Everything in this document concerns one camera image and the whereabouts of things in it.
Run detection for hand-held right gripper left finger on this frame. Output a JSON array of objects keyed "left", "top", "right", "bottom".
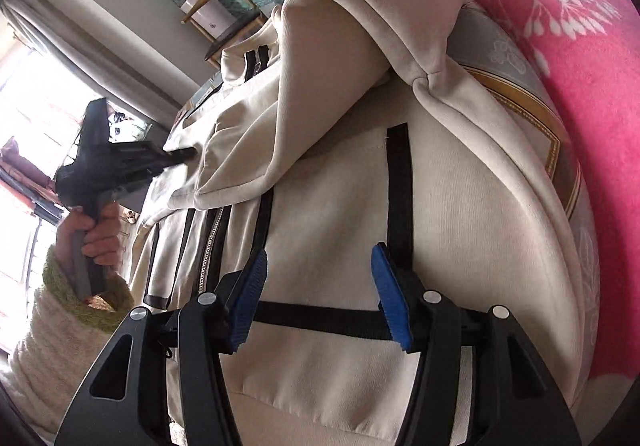
[{"left": 54, "top": 246, "right": 268, "bottom": 446}]

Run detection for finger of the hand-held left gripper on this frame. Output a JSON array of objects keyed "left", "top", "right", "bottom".
[
  {"left": 111, "top": 162, "right": 168, "bottom": 189},
  {"left": 116, "top": 143, "right": 198, "bottom": 166}
]

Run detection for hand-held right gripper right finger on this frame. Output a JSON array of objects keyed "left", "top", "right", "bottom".
[{"left": 370, "top": 242, "right": 583, "bottom": 446}]

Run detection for beige jacket with black trim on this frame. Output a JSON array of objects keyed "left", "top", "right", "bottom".
[{"left": 127, "top": 0, "right": 588, "bottom": 446}]

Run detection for person's left forearm white sleeve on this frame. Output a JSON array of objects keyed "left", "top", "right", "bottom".
[{"left": 9, "top": 246, "right": 136, "bottom": 429}]

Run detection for hanging dark clothes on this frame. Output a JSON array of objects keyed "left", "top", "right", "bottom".
[{"left": 0, "top": 136, "right": 57, "bottom": 217}]

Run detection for person's left hand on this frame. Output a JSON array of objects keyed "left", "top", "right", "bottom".
[{"left": 55, "top": 198, "right": 124, "bottom": 272}]

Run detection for clutter of small colourful things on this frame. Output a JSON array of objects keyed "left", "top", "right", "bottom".
[{"left": 107, "top": 110, "right": 153, "bottom": 138}]

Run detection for grey curtain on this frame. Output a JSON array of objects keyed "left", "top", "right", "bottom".
[{"left": 0, "top": 0, "right": 186, "bottom": 127}]

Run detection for wooden stand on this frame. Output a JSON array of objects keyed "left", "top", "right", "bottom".
[{"left": 180, "top": 0, "right": 271, "bottom": 62}]

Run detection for white box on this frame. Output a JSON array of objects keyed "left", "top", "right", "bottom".
[{"left": 182, "top": 0, "right": 238, "bottom": 39}]

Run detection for grey and gold patterned bedsheet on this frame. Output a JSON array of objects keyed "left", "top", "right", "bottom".
[{"left": 165, "top": 1, "right": 601, "bottom": 407}]

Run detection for pink floral blanket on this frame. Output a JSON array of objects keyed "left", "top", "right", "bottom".
[{"left": 390, "top": 0, "right": 640, "bottom": 407}]

